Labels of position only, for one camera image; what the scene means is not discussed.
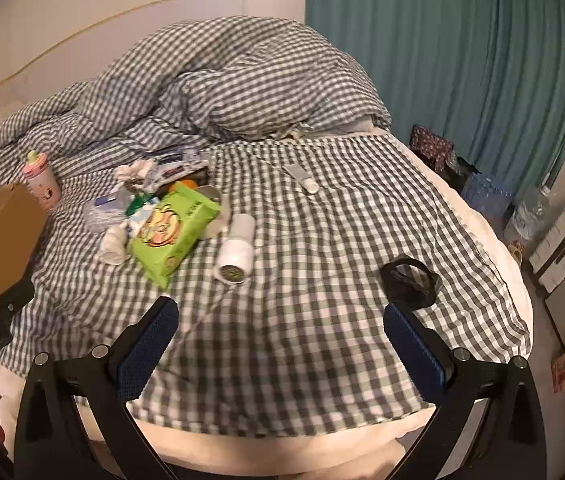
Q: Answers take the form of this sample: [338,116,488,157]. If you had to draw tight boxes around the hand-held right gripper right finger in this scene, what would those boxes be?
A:
[382,302,548,480]

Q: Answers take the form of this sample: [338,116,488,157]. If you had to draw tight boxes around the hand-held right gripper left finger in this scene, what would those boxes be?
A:
[14,296,180,480]

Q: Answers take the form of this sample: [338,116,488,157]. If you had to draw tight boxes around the black band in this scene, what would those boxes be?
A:
[379,256,442,311]

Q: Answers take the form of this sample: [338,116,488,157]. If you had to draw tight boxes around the green wet wipes packet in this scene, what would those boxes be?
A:
[130,182,223,291]

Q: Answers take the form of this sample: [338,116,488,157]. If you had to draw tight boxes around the white plastic bottle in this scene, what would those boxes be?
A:
[214,237,254,287]

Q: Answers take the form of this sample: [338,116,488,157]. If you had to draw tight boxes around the clear plastic bag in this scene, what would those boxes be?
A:
[85,192,130,231]

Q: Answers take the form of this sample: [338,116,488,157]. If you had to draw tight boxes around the green white packet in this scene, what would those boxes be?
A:
[125,195,163,226]

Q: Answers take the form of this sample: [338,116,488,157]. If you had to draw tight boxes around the white squeeze tube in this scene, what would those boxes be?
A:
[283,162,320,195]

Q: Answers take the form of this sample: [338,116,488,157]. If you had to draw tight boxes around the pink lidded cup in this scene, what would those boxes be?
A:
[22,150,62,211]

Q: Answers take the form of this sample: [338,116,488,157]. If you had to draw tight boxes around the blue plastic bag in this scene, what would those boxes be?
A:
[462,172,515,226]

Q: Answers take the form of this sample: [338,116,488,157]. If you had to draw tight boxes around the crumpled white tissue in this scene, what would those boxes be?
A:
[115,158,163,183]

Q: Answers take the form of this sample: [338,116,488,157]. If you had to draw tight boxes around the large clear water jug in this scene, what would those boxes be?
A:
[505,185,558,251]

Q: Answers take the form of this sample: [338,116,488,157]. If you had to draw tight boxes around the patterned gift bag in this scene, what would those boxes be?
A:
[409,124,455,173]

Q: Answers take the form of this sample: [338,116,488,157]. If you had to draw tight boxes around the grey checked duvet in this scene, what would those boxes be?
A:
[0,16,393,188]

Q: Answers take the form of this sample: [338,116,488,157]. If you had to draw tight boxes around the teal curtain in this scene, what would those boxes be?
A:
[305,0,565,196]

